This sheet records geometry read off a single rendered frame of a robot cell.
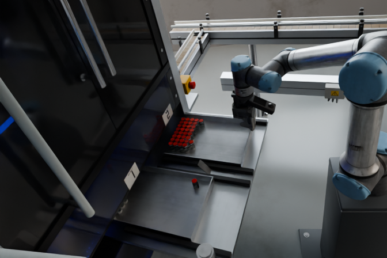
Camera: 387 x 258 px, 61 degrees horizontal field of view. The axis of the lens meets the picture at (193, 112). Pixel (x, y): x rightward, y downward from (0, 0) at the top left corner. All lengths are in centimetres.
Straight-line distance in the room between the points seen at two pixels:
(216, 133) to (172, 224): 47
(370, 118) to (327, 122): 181
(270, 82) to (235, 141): 40
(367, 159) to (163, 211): 72
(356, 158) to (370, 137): 10
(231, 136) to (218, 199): 33
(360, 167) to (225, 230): 48
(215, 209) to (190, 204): 10
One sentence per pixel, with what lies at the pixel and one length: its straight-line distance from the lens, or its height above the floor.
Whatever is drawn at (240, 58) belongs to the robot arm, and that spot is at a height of 127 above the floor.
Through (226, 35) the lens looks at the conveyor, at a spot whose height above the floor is 91.
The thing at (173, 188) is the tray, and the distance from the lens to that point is 133.
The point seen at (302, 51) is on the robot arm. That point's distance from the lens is 119.
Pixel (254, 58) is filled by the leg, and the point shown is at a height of 71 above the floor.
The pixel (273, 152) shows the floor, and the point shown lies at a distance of 256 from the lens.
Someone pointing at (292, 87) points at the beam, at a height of 50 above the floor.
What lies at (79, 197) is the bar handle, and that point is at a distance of 92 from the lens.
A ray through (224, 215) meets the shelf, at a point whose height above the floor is 88.
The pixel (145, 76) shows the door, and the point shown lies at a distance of 128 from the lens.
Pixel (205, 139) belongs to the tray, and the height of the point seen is 88.
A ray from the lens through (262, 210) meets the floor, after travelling 226.
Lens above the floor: 192
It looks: 40 degrees down
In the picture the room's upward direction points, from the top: 15 degrees counter-clockwise
